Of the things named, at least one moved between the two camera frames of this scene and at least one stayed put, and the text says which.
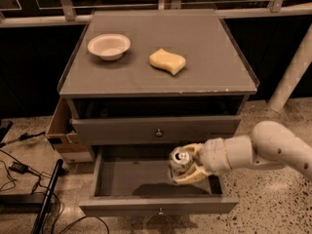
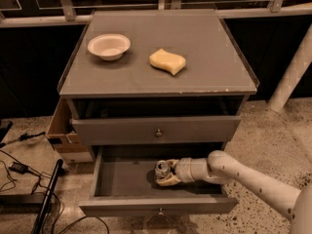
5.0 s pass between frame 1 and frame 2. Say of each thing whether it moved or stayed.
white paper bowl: stayed
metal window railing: stayed
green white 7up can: moved
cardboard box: stayed
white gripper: moved
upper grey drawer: stayed
